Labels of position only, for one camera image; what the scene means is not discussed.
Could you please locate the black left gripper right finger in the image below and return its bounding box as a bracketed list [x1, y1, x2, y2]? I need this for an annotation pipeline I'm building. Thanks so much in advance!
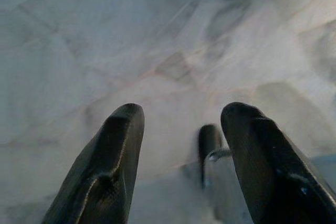
[220, 101, 336, 224]

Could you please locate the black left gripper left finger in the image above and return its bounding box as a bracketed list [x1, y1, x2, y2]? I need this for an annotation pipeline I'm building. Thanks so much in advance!
[41, 102, 145, 224]

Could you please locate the silver black robot leg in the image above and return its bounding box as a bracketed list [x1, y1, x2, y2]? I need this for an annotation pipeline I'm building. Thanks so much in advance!
[183, 124, 254, 224]

